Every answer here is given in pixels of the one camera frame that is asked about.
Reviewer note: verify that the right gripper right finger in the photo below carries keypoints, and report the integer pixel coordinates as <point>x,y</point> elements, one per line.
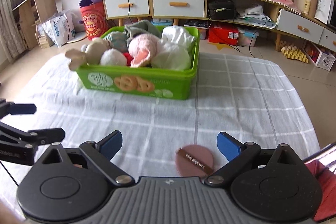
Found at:
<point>239,156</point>

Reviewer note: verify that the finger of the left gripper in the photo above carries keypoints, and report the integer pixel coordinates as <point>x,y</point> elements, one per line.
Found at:
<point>11,108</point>
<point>20,147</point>

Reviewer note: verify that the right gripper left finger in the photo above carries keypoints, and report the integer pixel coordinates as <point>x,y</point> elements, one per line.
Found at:
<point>98,155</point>

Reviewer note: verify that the grey green towel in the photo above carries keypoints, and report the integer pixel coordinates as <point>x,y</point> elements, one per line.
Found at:
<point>141,27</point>

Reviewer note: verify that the white cloth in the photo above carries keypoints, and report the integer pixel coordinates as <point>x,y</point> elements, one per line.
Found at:
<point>171,56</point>
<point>179,36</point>

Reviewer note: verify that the brown round powder puff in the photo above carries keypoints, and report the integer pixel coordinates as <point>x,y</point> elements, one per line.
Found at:
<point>194,161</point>

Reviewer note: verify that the grey checked table cloth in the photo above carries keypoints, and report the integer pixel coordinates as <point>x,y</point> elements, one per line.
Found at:
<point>251,99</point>

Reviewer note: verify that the green plastic bin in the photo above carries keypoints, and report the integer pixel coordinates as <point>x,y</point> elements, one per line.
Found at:
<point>153,82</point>

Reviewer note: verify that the white paper shopping bag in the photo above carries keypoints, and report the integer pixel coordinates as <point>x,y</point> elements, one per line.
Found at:
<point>60,28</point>

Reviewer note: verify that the white and red santa plush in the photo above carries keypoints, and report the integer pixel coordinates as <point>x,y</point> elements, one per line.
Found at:
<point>113,57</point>

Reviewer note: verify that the beige bunny plush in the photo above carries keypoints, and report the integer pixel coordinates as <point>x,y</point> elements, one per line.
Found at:
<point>89,54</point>

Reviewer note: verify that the pink fluffy plush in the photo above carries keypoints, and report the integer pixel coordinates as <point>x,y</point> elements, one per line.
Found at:
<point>142,49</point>

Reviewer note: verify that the blue patterned fabric doll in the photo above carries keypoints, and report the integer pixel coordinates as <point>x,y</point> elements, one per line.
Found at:
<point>117,40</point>

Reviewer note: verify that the yellow egg tray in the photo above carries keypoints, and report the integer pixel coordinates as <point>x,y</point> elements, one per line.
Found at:
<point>292,52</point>

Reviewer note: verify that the red shoe box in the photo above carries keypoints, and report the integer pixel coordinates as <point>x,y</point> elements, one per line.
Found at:
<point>223,33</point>

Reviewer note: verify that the clear storage box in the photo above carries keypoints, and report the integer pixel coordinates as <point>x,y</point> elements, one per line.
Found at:
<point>202,26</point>

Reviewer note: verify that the red cartoon barrel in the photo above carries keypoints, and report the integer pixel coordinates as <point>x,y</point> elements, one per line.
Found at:
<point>94,19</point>

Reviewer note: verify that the white toy box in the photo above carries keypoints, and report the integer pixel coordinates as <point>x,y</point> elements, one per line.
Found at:
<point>320,57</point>

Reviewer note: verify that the white cloth in bin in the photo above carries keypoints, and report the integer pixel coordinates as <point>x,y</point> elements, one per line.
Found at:
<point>179,36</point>

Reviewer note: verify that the black bag in cabinet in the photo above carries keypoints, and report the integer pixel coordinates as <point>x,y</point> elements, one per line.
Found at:
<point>221,10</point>

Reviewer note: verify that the blue lid storage box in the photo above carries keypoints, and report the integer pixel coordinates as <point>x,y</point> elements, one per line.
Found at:
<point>162,22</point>

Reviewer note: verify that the wooden white tv cabinet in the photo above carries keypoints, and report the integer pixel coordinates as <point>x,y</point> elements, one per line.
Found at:
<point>287,22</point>

